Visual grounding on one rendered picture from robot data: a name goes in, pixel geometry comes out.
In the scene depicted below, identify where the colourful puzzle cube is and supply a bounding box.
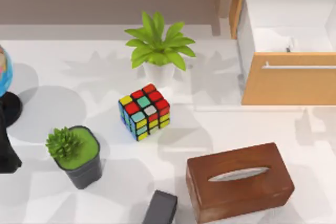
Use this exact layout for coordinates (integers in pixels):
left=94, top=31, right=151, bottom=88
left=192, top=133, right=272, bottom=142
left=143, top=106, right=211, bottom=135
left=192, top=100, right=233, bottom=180
left=118, top=83, right=171, bottom=143

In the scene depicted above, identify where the leafy plant in white pot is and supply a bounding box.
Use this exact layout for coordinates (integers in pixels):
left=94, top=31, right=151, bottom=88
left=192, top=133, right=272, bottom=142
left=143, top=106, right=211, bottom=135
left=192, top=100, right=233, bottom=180
left=124, top=10, right=197, bottom=88

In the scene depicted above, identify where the brown wooden tissue box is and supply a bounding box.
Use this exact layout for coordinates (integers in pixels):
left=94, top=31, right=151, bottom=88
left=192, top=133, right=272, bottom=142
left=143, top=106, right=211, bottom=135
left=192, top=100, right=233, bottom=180
left=185, top=142, right=296, bottom=224

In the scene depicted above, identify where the green plant in grey pot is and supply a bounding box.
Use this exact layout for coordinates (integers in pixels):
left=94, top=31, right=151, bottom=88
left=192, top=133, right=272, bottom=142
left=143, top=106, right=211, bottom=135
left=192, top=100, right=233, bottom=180
left=45, top=125, right=102, bottom=190

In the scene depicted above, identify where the dark grey flat box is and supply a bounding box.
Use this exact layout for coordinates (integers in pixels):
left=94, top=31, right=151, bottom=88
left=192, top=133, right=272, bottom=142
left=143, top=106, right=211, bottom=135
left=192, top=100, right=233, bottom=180
left=141, top=189, right=179, bottom=224

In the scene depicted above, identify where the pale wooden drawer front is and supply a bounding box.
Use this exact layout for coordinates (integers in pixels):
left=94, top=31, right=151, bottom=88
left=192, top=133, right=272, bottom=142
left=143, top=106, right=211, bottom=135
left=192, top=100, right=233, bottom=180
left=241, top=52, right=336, bottom=106

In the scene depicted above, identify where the open drawer with grey inside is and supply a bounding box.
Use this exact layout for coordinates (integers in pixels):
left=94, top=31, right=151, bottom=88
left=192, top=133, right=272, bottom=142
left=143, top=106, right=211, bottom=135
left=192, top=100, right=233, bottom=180
left=237, top=0, right=336, bottom=83

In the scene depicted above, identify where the blue globe on black stand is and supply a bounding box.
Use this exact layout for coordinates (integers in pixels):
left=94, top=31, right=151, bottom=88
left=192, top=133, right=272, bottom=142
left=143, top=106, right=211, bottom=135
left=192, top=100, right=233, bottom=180
left=0, top=45, right=23, bottom=128

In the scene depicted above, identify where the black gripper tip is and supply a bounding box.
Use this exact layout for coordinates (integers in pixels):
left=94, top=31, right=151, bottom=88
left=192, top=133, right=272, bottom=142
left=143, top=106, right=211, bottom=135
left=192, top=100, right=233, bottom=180
left=0, top=103, right=23, bottom=174

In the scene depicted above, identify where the long metal drawer handle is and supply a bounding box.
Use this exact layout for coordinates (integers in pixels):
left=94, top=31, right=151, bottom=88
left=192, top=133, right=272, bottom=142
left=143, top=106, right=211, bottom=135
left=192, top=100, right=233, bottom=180
left=262, top=61, right=336, bottom=70

